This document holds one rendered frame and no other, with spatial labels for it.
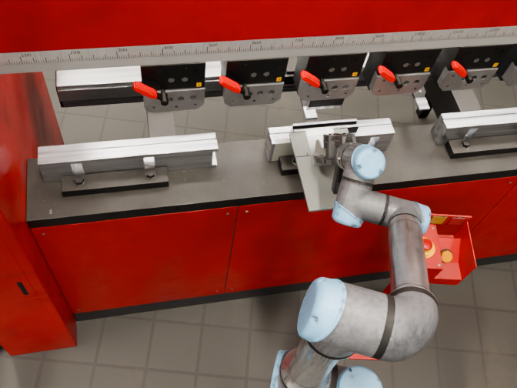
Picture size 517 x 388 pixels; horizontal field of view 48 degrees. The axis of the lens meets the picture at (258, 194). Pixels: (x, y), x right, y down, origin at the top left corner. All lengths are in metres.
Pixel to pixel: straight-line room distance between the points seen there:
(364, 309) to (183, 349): 1.49
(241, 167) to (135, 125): 1.27
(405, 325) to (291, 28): 0.70
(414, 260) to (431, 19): 0.59
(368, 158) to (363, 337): 0.46
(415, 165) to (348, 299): 0.95
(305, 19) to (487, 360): 1.82
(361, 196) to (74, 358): 1.49
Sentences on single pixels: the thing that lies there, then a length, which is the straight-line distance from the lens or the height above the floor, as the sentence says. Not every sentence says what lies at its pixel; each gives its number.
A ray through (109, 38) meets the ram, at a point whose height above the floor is 1.43.
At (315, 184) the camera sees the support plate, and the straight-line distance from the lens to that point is 1.61.
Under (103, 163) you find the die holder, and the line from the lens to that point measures 1.68.
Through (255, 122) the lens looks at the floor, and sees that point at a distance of 2.98.
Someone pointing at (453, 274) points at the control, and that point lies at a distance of 1.96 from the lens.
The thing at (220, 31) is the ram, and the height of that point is 1.43.
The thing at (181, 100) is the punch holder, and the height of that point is 1.21.
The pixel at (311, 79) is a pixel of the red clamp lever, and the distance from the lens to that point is 1.43.
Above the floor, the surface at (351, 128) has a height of 0.99.
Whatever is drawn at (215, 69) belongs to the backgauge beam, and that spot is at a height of 0.98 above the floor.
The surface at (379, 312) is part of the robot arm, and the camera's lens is 1.02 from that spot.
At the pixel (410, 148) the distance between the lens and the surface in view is 1.94.
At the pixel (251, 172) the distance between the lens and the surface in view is 1.75.
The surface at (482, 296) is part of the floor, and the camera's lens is 2.82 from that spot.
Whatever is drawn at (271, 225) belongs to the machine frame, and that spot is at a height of 0.67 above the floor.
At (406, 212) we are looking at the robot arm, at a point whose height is 1.24.
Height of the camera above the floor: 2.34
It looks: 59 degrees down
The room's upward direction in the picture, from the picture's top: 12 degrees clockwise
